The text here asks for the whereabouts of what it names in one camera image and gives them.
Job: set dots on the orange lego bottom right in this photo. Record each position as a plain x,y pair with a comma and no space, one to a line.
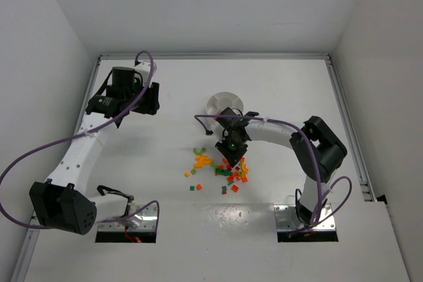
235,188

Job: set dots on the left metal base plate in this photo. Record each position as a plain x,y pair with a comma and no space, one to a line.
143,221

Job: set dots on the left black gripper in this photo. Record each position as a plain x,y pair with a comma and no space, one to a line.
152,99

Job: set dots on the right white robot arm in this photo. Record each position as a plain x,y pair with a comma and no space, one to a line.
319,152

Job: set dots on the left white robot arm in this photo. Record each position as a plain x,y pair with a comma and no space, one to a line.
60,201

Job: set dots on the yellow curved lego piece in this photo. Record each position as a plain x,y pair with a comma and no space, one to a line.
200,163

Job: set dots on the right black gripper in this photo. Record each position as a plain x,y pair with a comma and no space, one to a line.
231,150

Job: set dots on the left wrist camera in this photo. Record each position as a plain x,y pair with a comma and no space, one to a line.
143,69

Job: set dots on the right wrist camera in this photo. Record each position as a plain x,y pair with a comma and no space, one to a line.
215,130

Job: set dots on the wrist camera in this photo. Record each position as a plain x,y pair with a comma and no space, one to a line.
215,130
143,69

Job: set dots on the metal base plate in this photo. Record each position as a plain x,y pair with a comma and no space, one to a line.
143,221
287,221

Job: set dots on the white divided round container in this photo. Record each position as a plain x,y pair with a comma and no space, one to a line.
222,100

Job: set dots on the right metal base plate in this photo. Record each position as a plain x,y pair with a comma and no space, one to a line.
287,221

